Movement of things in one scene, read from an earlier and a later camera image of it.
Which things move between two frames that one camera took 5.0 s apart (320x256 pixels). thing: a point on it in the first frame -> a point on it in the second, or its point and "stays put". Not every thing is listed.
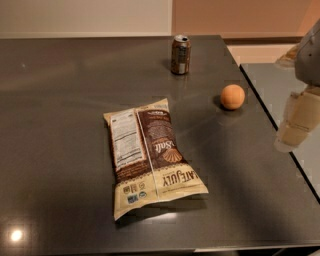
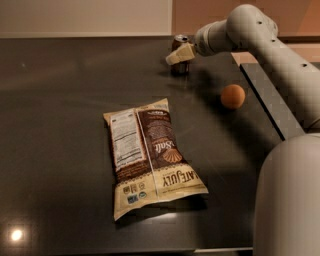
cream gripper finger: (301, 116) -> (185, 52)
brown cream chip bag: (147, 162) stays put
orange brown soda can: (181, 54) stays put
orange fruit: (232, 96) stays put
